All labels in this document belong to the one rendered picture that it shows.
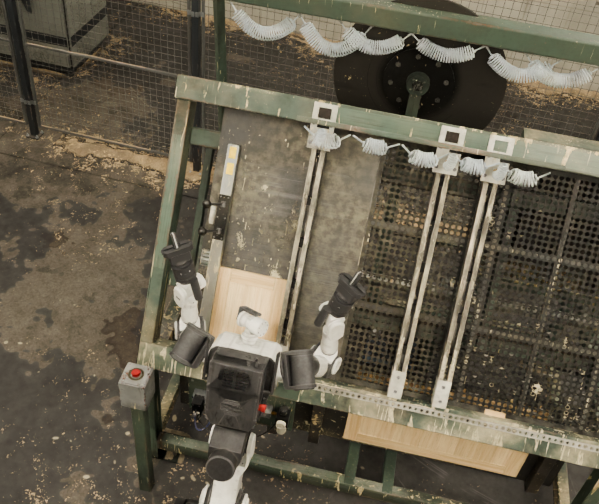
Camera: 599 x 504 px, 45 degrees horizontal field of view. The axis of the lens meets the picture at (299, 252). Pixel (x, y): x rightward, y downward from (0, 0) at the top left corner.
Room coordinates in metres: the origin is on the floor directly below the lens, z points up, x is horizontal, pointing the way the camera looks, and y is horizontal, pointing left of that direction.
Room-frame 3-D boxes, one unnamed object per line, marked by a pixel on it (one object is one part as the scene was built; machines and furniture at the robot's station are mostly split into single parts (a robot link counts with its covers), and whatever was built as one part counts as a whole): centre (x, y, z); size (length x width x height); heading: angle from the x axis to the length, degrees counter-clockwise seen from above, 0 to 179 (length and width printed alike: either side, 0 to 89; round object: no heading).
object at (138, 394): (1.91, 0.63, 0.84); 0.12 x 0.12 x 0.18; 83
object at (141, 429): (1.91, 0.63, 0.38); 0.06 x 0.06 x 0.75; 83
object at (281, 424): (1.93, 0.19, 0.69); 0.50 x 0.14 x 0.24; 83
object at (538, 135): (2.75, -1.27, 1.38); 0.70 x 0.15 x 0.85; 83
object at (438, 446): (2.13, -0.79, 0.53); 0.90 x 0.02 x 0.55; 83
